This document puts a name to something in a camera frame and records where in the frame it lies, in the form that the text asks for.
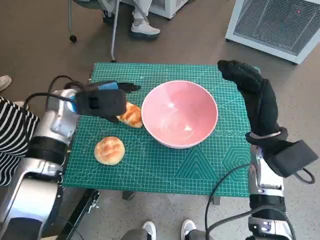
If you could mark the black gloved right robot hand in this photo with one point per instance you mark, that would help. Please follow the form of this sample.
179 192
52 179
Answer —
262 107

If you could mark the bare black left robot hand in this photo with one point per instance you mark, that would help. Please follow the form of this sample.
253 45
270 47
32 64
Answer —
107 85

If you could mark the glazed twisted toy bread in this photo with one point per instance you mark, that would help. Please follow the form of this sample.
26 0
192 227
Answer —
132 116

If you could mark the round toy bread bun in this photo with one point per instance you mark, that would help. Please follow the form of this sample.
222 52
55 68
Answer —
110 150

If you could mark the pink bowl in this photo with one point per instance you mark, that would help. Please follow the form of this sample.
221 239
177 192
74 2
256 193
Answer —
180 112

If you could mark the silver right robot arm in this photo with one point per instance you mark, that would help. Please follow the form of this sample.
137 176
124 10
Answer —
267 175

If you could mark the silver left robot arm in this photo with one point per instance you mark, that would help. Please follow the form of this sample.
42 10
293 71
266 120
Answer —
57 120

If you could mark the grey wheeled chair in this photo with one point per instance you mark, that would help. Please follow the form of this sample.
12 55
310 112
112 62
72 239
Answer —
114 32

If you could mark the seated person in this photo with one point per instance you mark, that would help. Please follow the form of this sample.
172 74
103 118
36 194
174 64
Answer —
143 28

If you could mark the white vented cabinet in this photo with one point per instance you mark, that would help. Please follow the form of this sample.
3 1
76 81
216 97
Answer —
275 25

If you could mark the beige shoe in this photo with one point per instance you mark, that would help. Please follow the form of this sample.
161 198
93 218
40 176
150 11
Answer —
19 103
5 82

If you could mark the white appliance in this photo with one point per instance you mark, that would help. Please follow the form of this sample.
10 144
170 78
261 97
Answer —
170 7

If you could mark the green cutting mat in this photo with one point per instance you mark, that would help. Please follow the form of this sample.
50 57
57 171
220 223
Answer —
162 170

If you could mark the black metal bar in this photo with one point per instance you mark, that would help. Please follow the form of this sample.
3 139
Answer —
85 207

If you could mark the white sneaker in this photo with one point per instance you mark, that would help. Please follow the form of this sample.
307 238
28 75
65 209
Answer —
188 227
150 228

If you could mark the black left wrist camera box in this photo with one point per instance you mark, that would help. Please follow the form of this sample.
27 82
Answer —
100 102

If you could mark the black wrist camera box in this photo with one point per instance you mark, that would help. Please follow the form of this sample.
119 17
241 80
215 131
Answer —
292 157
100 102

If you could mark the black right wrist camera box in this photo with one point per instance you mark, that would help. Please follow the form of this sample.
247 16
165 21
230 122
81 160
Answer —
292 157

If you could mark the dark table leg bracket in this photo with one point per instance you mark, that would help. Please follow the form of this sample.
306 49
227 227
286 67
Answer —
128 195
217 200

